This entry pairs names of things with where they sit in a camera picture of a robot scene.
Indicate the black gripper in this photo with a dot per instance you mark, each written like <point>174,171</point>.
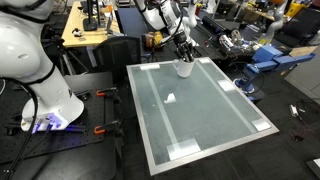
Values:
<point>183,48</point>

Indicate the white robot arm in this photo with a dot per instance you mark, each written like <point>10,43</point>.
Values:
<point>23,59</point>

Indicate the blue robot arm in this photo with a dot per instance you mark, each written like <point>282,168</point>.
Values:
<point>266,59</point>

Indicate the white ceramic mug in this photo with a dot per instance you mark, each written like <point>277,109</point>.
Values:
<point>183,68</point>

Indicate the black office chair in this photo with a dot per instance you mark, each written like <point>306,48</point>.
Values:
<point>114,54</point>

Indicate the orange black clamp far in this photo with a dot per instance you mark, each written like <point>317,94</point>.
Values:
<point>107,92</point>

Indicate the orange black clamp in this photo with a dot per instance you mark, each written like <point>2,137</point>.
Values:
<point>107,127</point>
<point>107,92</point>

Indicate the orange black clamp near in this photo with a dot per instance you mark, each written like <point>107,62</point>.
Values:
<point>107,127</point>

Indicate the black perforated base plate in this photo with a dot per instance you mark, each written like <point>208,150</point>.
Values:
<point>79,133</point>

